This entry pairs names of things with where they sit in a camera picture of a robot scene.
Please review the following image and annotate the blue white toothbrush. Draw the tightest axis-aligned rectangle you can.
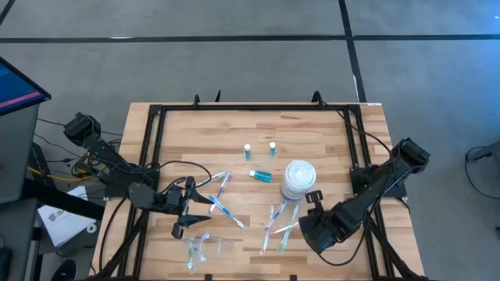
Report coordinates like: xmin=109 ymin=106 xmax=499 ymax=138
xmin=269 ymin=199 xmax=289 ymax=229
xmin=207 ymin=194 xmax=246 ymax=229
xmin=260 ymin=203 xmax=276 ymax=256

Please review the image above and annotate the purple white toothbrush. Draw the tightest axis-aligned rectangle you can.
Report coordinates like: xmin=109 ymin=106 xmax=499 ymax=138
xmin=197 ymin=232 xmax=209 ymax=262
xmin=209 ymin=172 xmax=233 ymax=215

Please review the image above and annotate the yellow cable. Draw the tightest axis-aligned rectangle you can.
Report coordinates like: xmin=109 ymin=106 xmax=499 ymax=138
xmin=26 ymin=165 xmax=97 ymax=183

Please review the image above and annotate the black support beam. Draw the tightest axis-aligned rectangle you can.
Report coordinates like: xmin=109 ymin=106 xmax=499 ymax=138
xmin=21 ymin=177 xmax=106 ymax=221

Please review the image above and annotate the blue screen monitor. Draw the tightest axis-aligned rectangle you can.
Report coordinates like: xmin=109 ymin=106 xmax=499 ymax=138
xmin=0 ymin=56 xmax=52 ymax=117

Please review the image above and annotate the white blue wipes canister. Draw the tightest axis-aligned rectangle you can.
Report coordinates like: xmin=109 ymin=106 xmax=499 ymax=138
xmin=279 ymin=158 xmax=318 ymax=202

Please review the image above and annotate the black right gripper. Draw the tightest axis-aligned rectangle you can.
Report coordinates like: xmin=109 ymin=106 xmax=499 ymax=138
xmin=298 ymin=190 xmax=355 ymax=255

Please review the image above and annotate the green white toothbrush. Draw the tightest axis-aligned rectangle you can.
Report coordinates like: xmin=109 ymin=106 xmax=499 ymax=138
xmin=197 ymin=171 xmax=228 ymax=188
xmin=186 ymin=238 xmax=195 ymax=271
xmin=277 ymin=205 xmax=300 ymax=253

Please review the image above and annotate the teal white tube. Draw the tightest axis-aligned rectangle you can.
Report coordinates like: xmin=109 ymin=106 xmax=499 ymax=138
xmin=248 ymin=169 xmax=273 ymax=183

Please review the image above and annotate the clear acrylic box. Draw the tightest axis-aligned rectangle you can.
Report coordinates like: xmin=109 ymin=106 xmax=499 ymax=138
xmin=180 ymin=229 xmax=238 ymax=273

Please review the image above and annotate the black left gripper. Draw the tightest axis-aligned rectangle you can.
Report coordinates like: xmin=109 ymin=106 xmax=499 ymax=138
xmin=166 ymin=176 xmax=215 ymax=240

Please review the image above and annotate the white printed paper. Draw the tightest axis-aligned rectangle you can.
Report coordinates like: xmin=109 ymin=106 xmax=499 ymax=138
xmin=37 ymin=185 xmax=98 ymax=248

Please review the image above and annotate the black aluminium table frame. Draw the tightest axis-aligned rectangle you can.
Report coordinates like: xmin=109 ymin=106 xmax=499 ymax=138
xmin=91 ymin=90 xmax=429 ymax=281

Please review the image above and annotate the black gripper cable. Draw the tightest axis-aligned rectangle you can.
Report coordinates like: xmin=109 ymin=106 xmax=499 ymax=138
xmin=318 ymin=218 xmax=378 ymax=267
xmin=158 ymin=159 xmax=214 ymax=196

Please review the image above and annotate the black cable along frame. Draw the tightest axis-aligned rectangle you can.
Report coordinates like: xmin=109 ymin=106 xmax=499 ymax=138
xmin=320 ymin=100 xmax=394 ymax=157

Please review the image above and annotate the orange white wrapped toothbrush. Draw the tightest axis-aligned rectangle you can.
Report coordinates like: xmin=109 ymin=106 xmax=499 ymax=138
xmin=270 ymin=221 xmax=301 ymax=236

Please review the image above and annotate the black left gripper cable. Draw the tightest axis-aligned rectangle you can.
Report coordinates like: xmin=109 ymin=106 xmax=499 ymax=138
xmin=158 ymin=159 xmax=214 ymax=196

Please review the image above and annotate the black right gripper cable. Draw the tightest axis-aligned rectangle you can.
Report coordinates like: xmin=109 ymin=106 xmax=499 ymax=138
xmin=318 ymin=218 xmax=378 ymax=267

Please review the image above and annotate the grey floor stand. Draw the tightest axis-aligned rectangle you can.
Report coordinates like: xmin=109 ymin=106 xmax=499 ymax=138
xmin=466 ymin=139 xmax=500 ymax=164

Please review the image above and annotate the black floor cable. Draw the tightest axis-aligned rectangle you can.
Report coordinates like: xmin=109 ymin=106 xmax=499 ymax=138
xmin=463 ymin=145 xmax=500 ymax=201

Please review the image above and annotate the black rounded floor object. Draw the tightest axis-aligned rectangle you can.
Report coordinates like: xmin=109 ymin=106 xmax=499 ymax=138
xmin=50 ymin=258 xmax=78 ymax=281

